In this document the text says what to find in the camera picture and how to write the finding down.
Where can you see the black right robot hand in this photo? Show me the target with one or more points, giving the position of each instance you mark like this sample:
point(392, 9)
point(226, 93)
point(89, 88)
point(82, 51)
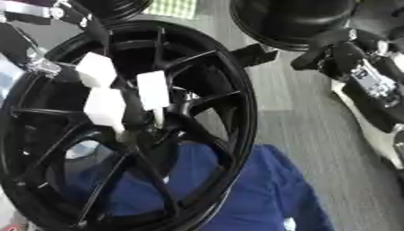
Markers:
point(336, 51)

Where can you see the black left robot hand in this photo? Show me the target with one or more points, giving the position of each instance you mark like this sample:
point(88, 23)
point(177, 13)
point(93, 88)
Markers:
point(93, 28)

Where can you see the black spoked wheel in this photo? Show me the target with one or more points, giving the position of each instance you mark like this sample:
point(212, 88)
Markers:
point(226, 90)

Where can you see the black flat block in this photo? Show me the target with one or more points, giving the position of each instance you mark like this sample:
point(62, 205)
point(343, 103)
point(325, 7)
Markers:
point(255, 54)

